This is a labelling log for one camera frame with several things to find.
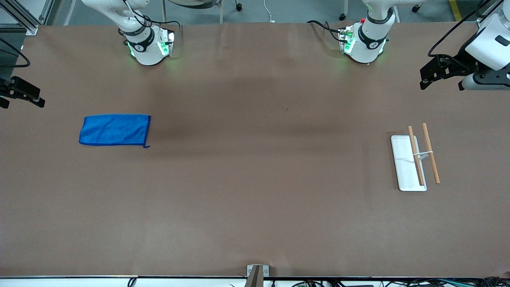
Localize blue microfibre towel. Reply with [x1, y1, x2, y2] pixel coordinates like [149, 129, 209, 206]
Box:
[79, 114, 151, 148]

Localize white towel rack wooden bars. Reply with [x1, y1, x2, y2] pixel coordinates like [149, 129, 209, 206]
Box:
[390, 123, 441, 192]

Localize grey chair base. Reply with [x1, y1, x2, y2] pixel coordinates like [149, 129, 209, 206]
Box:
[165, 0, 224, 9]

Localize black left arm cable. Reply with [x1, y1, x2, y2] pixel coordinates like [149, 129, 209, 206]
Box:
[428, 0, 492, 58]

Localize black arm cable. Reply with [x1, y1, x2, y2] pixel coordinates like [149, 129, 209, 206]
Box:
[428, 0, 492, 58]
[0, 38, 31, 68]

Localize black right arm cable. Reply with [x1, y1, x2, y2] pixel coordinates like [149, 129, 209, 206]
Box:
[0, 38, 31, 68]

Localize aluminium frame post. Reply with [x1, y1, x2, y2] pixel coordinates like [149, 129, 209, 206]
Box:
[0, 0, 54, 35]

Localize black base power cable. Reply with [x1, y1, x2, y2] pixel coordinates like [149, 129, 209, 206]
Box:
[307, 20, 344, 42]

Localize white floor cable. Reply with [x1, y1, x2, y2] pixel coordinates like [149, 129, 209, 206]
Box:
[263, 0, 276, 23]

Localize tangled cable bundle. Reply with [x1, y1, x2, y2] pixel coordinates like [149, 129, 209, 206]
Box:
[291, 277, 510, 287]

